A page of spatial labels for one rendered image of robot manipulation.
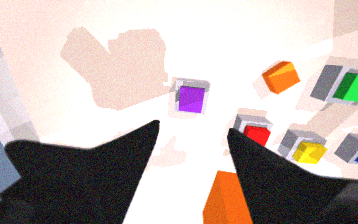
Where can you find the green button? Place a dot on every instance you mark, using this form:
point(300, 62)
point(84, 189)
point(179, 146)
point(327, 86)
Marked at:
point(337, 84)

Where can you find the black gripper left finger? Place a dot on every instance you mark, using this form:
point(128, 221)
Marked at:
point(110, 172)

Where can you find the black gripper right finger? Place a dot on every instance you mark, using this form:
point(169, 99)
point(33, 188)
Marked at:
point(278, 191)

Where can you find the purple button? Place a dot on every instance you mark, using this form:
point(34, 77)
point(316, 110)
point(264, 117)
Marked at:
point(191, 95)

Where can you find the red button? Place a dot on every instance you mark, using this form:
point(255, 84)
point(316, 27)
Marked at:
point(256, 127)

